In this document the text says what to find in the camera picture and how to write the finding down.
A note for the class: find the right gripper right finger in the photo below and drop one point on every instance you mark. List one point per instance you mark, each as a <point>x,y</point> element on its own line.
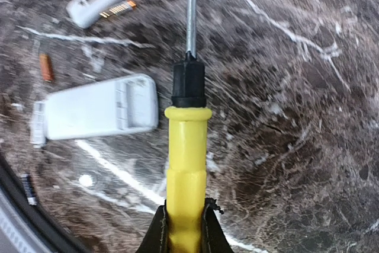
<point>213,239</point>

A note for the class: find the black front table rail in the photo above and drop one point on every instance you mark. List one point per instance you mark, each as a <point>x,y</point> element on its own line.
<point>55,238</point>

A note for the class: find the black gold AAA battery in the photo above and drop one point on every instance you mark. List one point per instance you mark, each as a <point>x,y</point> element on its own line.
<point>118,9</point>

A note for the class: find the orange AAA battery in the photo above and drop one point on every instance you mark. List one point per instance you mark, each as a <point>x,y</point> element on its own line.
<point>46,67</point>

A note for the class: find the white remote control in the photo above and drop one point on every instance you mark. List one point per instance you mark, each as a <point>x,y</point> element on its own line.
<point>119,106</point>

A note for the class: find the yellow handled screwdriver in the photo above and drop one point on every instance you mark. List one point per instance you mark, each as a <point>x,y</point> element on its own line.
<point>188,117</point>

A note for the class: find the white slotted cable duct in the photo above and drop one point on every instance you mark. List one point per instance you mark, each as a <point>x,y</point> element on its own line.
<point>12,234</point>

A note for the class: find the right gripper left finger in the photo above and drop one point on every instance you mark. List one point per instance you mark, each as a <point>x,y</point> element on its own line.
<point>156,239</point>

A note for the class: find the white battery compartment cover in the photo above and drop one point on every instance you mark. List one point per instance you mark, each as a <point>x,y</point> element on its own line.
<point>37,136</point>

